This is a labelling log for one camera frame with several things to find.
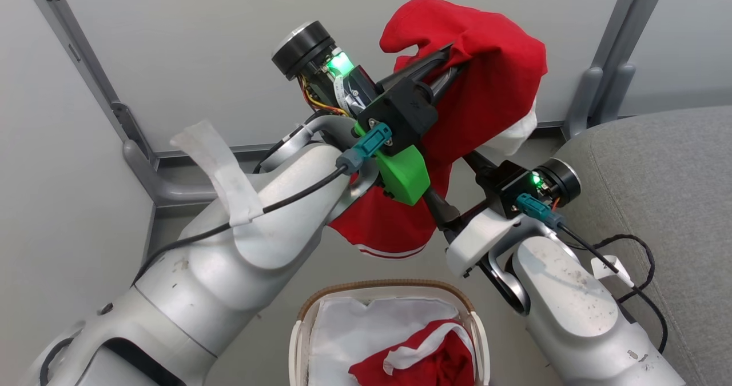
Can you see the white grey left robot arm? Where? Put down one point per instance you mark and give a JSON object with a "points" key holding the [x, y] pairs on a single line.
{"points": [[229, 271]]}

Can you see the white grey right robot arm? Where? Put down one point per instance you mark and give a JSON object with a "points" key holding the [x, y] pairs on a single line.
{"points": [[577, 323]]}

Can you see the grey fabric sofa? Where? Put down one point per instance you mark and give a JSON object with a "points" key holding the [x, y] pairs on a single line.
{"points": [[663, 191]]}

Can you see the red white crumpled garment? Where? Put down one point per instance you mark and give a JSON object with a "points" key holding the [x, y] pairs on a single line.
{"points": [[434, 366]]}

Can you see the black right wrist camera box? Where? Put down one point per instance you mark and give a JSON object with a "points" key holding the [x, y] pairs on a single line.
{"points": [[503, 188]]}

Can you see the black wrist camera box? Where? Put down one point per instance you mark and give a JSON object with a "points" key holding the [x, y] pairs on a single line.
{"points": [[503, 188], [400, 108]]}

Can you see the grey metal partition post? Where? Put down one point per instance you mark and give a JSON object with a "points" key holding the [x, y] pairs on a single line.
{"points": [[137, 151], [606, 83]]}

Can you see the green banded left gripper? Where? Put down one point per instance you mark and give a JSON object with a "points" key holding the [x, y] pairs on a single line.
{"points": [[403, 177]]}

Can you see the wide white tape strip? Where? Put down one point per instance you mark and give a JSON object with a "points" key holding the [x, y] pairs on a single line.
{"points": [[223, 168]]}

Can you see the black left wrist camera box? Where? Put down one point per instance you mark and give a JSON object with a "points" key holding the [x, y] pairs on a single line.
{"points": [[400, 108]]}

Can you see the red garment with white trim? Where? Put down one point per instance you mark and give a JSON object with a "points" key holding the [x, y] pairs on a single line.
{"points": [[486, 77]]}

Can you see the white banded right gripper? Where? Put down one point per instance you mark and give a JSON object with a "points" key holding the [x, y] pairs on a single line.
{"points": [[480, 240]]}

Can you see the white laundry basket brown rim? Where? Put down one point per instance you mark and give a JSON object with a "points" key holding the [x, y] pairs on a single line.
{"points": [[300, 340]]}

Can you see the white basket liner cloth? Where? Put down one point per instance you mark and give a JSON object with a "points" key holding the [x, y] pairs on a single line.
{"points": [[349, 329]]}

